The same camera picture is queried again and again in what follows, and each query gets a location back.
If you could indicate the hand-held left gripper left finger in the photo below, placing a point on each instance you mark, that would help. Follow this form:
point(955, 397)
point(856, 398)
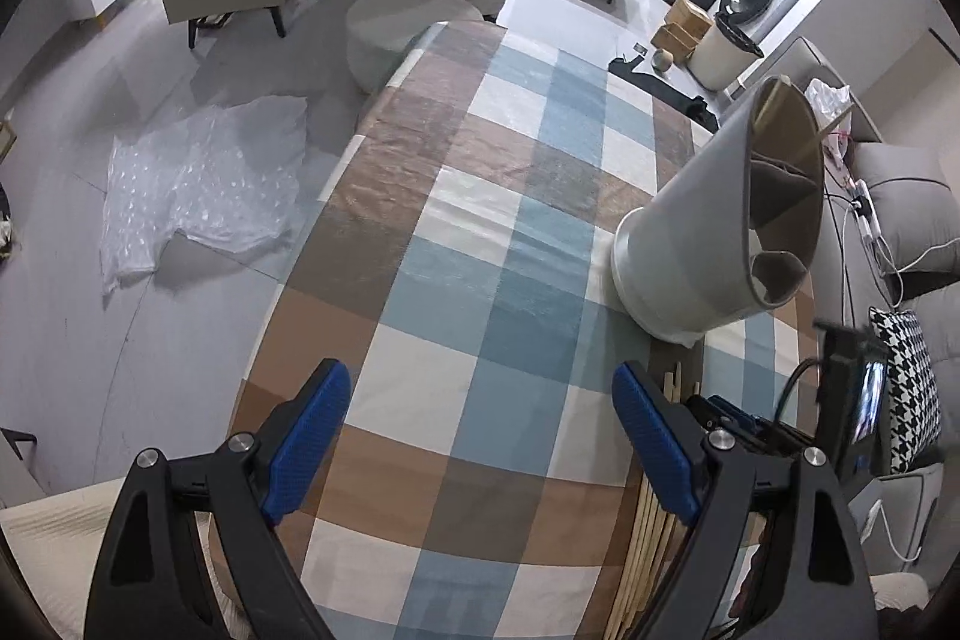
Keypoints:
point(311, 437)

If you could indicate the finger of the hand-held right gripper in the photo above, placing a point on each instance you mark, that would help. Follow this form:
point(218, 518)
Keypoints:
point(739, 421)

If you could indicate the bundle of wooden chopsticks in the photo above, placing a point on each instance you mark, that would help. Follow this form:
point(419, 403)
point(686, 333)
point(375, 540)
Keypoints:
point(656, 535)

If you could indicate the beige fabric seat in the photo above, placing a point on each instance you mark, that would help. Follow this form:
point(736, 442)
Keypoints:
point(52, 550)

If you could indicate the brown tape roll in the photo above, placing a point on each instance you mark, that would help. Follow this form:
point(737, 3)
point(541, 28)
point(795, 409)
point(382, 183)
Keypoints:
point(661, 63)

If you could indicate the checked tablecloth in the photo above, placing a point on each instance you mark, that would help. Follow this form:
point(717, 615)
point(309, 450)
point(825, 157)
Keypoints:
point(480, 280)

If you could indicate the cream trash bin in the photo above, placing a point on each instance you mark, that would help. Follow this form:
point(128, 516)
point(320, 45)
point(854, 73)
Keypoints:
point(716, 55)

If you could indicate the grey white utensil holder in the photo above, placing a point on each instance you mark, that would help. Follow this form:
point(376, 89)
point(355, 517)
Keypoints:
point(690, 220)

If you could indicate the houndstooth pillow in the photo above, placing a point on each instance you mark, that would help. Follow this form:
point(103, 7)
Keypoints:
point(911, 385)

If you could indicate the clear bubble wrap sheet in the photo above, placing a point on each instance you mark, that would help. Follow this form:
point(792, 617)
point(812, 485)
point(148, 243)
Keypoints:
point(202, 183)

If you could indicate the cardboard box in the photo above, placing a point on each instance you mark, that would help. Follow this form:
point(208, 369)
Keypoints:
point(688, 12)
point(675, 40)

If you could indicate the round beige stool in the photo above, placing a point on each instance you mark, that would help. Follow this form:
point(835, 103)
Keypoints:
point(390, 29)

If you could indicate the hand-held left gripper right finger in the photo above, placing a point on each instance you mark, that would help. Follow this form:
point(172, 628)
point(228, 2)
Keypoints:
point(652, 437)

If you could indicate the white plastic bag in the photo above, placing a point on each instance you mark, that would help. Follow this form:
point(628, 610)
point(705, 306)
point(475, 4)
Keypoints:
point(829, 104)

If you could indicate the grey sofa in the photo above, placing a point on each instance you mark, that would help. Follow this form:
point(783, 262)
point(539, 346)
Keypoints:
point(892, 183)

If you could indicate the white power strip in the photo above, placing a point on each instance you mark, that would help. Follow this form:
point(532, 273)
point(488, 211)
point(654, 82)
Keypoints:
point(868, 212)

